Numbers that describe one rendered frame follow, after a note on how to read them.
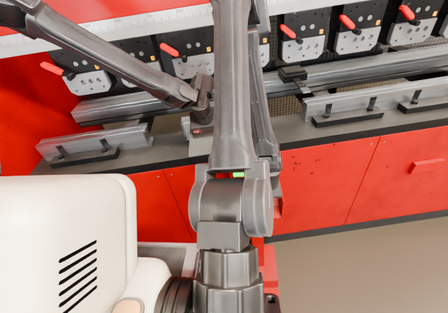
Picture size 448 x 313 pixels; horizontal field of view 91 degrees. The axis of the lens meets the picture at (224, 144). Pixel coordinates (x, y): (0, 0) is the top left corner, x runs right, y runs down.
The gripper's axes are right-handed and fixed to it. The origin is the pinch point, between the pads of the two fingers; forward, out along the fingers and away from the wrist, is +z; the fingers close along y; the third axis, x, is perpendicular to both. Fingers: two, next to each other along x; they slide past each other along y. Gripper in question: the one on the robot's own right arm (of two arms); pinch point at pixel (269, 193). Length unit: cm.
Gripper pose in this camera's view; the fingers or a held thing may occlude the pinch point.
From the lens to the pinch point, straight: 87.9
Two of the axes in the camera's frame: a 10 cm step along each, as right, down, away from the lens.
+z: 1.3, 5.8, 8.1
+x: -9.9, 0.8, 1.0
